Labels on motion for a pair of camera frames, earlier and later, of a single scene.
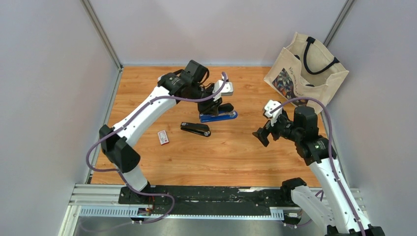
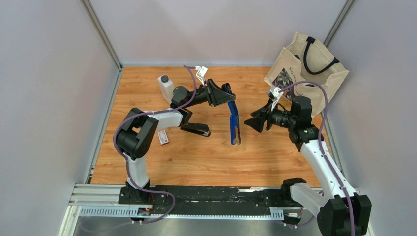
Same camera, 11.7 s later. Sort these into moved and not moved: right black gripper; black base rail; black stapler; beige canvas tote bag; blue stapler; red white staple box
Moved: blue stapler; right black gripper
Not moved: beige canvas tote bag; black stapler; black base rail; red white staple box
